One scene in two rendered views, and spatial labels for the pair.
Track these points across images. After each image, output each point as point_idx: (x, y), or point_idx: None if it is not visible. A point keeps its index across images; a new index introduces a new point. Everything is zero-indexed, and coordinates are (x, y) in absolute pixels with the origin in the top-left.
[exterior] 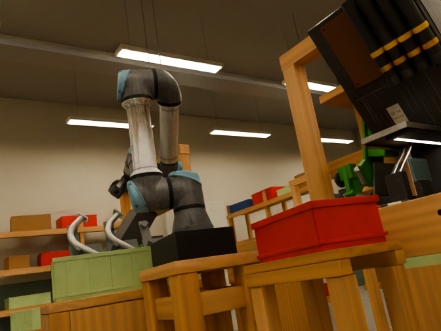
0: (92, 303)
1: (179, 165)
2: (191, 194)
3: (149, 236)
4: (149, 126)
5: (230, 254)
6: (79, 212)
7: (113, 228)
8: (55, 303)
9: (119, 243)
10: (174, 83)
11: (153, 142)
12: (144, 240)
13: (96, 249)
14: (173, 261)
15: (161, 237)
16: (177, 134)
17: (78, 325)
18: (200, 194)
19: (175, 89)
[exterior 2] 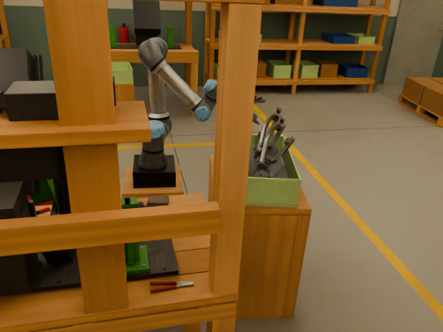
0: (210, 168)
1: (194, 112)
2: None
3: (281, 153)
4: (149, 84)
5: (123, 183)
6: (275, 107)
7: (280, 132)
8: (209, 156)
9: (260, 145)
10: (140, 56)
11: (152, 96)
12: (278, 154)
13: (269, 140)
14: (128, 166)
15: (281, 160)
16: (173, 89)
17: (209, 173)
18: (143, 143)
19: (142, 62)
